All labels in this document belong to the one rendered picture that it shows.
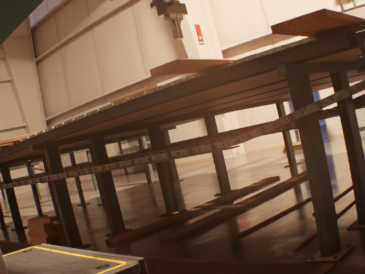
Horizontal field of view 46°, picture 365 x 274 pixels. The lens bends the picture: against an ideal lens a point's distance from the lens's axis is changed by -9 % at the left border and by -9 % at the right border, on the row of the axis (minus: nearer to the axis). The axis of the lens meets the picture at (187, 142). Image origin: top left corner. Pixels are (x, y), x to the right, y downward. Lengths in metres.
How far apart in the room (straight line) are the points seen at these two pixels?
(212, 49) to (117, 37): 3.39
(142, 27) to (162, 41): 0.81
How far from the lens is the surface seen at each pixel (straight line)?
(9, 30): 1.33
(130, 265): 1.12
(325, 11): 1.34
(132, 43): 11.57
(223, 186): 4.34
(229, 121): 9.33
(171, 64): 1.68
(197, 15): 9.46
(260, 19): 9.06
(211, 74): 1.84
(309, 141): 1.76
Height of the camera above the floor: 0.60
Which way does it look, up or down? 1 degrees down
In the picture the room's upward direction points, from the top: 13 degrees counter-clockwise
